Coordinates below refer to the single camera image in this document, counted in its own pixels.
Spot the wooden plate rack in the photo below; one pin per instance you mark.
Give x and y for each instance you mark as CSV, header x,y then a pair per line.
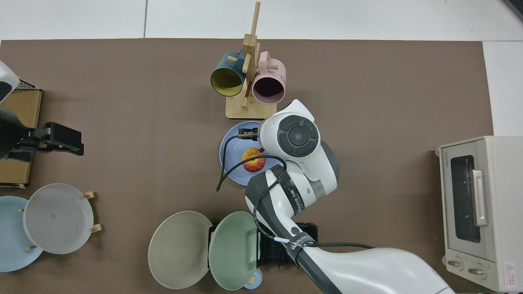
x,y
96,228

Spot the red yellow apple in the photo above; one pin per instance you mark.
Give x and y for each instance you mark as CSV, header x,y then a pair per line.
x,y
253,161

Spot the dark blue cup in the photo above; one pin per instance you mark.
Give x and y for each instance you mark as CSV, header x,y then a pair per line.
x,y
226,79

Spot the green plate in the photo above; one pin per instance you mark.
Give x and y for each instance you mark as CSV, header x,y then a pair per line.
x,y
233,249

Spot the black dish rack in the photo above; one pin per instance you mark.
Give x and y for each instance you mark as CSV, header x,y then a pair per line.
x,y
269,253

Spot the pale toaster oven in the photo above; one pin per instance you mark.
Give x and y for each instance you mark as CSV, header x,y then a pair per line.
x,y
502,204

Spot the brown table cloth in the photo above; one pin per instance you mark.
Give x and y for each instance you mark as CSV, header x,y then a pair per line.
x,y
122,143

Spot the grey plate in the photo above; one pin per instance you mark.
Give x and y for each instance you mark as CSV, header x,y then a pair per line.
x,y
57,218

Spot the pink cup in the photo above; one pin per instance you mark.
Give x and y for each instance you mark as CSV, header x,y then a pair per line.
x,y
269,87

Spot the small blue round thing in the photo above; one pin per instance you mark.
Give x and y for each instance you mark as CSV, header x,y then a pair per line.
x,y
255,281

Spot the beige plate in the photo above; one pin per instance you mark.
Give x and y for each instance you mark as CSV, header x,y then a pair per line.
x,y
179,249

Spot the light blue plate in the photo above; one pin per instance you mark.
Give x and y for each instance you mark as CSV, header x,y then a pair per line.
x,y
12,241

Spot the wooden cup stand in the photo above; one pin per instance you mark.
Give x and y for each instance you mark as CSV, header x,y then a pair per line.
x,y
249,111

